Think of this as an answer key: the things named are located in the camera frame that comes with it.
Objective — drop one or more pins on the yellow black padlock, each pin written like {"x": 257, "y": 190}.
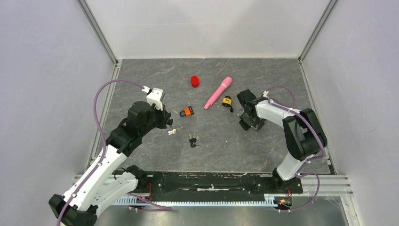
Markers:
{"x": 227, "y": 102}

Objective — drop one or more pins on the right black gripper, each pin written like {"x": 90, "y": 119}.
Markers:
{"x": 256, "y": 125}

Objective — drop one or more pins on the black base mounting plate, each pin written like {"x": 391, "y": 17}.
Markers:
{"x": 161, "y": 182}

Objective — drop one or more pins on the pink cylindrical wand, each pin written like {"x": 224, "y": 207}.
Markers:
{"x": 224, "y": 85}

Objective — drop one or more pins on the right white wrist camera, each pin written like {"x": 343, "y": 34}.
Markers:
{"x": 265, "y": 94}

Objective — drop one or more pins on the black-head key bunch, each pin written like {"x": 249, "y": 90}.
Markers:
{"x": 193, "y": 140}

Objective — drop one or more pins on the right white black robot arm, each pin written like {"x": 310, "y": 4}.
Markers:
{"x": 304, "y": 136}

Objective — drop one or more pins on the white slotted cable duct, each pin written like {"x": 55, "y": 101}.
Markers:
{"x": 267, "y": 201}

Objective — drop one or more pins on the red plastic cap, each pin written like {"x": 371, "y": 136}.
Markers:
{"x": 195, "y": 82}

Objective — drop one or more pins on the orange black padlock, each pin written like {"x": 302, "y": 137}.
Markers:
{"x": 188, "y": 111}

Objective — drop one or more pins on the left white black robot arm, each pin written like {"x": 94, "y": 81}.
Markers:
{"x": 84, "y": 202}

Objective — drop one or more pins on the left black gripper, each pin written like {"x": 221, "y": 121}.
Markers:
{"x": 164, "y": 116}

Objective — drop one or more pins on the small silver key bunch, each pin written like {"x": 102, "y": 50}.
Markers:
{"x": 175, "y": 130}

